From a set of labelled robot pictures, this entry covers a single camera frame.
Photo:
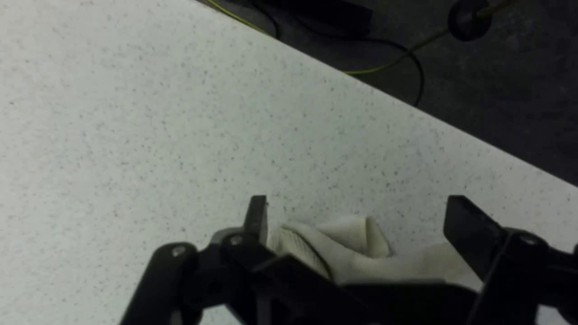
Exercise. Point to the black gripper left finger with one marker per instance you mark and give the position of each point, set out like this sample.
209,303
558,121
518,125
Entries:
198,276

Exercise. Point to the cream wiping cloth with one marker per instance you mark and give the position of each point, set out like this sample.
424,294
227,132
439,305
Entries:
361,253

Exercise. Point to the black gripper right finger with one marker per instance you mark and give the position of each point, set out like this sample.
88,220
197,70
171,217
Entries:
516,271

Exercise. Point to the black round foot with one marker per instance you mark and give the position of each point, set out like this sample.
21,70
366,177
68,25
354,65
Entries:
469,18

